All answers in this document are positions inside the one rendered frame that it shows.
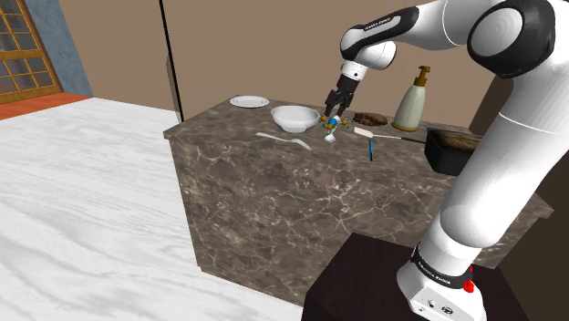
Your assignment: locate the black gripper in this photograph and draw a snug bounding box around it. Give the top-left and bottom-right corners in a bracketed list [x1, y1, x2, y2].
[324, 74, 360, 120]

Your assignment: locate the colourful small toy figure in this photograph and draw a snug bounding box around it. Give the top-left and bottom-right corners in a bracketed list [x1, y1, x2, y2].
[319, 115, 355, 144]

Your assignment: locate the white bowl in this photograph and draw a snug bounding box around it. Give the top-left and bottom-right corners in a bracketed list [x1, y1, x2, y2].
[271, 105, 321, 134]

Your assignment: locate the cream soap dispenser brown pump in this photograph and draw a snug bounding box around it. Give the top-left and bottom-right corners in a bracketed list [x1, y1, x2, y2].
[391, 65, 432, 133]

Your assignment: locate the white plate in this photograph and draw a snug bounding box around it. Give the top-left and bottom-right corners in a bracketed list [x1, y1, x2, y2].
[229, 95, 271, 109]

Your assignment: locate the black pan with brown food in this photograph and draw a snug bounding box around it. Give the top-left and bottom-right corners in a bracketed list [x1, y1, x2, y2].
[423, 127, 484, 177]

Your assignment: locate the dark robot stand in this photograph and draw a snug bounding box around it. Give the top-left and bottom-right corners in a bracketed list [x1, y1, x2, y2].
[300, 232, 530, 321]

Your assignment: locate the wooden framed window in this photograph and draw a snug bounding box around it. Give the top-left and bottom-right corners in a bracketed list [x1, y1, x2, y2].
[0, 0, 64, 107]

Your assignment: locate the white spatula with dark handle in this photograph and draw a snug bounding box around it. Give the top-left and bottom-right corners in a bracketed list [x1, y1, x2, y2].
[353, 126, 427, 145]

